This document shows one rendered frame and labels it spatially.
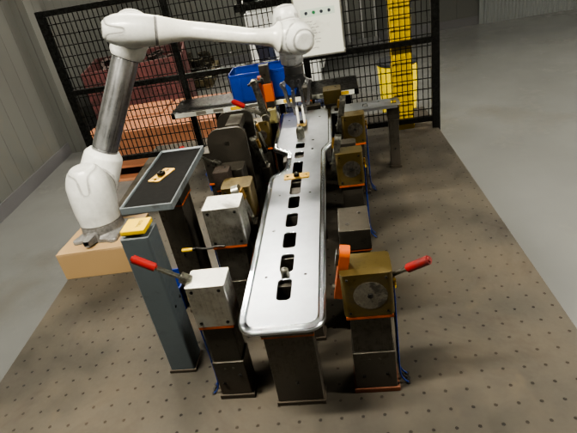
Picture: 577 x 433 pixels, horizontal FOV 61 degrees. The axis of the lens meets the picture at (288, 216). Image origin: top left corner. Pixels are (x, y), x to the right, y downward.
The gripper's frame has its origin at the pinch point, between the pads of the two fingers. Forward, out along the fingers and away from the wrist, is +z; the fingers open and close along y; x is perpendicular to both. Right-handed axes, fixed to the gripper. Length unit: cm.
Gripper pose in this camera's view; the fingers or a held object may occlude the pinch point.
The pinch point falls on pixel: (300, 114)
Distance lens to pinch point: 202.7
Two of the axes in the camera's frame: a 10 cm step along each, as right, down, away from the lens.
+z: 1.6, 8.5, 5.0
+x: 0.6, -5.1, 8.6
